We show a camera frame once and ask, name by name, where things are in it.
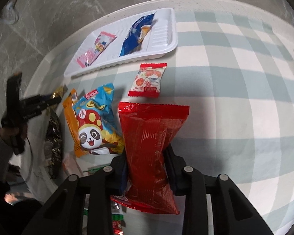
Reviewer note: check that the green candy packet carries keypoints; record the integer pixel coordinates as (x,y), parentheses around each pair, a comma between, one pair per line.
(94,169)

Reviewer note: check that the pale pink striped snack packet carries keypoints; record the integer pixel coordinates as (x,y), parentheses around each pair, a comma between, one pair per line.
(69,164)

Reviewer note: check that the red snack bag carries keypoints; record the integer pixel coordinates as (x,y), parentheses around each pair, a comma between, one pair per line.
(147,137)

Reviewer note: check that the light blue panda chips bag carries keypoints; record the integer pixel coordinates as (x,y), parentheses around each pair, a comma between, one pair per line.
(95,122)

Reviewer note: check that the red white floral snack packet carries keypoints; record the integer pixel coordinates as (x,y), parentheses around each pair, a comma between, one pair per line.
(147,80)

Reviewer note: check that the gold candy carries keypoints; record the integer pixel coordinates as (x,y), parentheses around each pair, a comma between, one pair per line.
(59,91)

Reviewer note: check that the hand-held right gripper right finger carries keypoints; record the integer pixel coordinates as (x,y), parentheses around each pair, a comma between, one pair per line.
(169,173)

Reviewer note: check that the orange snack packet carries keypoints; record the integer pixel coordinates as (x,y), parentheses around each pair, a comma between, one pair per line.
(69,117)

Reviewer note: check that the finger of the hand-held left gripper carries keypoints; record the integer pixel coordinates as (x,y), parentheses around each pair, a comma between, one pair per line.
(50,98)
(50,106)

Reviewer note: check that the white plastic tray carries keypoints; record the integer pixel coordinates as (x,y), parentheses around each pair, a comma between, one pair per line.
(159,39)

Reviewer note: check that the person's left forearm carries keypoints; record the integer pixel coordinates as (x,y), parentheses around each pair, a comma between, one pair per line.
(1,151)

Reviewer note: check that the white snack packet red print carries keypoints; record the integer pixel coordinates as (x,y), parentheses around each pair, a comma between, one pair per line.
(98,213)

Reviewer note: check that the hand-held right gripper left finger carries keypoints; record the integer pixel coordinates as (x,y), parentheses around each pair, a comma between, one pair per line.
(123,173)

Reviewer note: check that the checked tablecloth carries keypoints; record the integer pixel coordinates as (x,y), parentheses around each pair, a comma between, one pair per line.
(235,102)

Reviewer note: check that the black silver snack packet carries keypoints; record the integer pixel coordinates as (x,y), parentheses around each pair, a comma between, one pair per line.
(54,139)

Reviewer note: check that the dark blue snack packet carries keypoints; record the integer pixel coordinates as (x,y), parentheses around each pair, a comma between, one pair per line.
(132,39)

